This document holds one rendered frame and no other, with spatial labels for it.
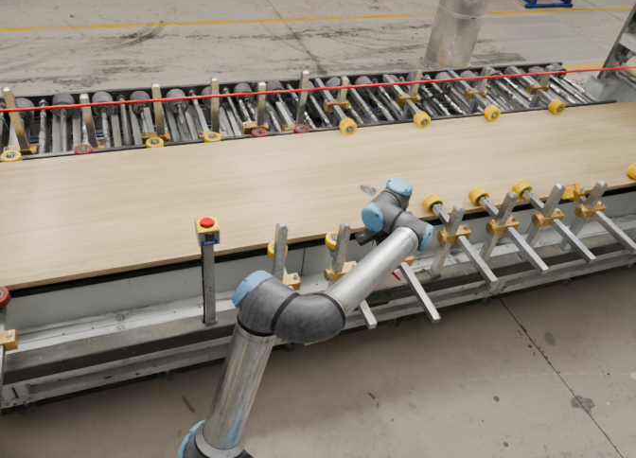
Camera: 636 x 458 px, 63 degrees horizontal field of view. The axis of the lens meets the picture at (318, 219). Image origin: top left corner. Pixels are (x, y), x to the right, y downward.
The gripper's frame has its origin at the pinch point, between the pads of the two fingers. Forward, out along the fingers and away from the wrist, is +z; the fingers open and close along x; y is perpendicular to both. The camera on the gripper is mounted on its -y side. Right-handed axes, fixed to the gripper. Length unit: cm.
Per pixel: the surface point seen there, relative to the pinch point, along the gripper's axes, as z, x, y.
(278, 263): -0.2, 6.0, -36.7
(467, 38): 62, 312, 256
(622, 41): -16, 134, 243
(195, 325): 28, 6, -68
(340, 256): 2.4, 6.1, -11.7
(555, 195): -11, 7, 87
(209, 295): 11, 6, -62
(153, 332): 28, 7, -84
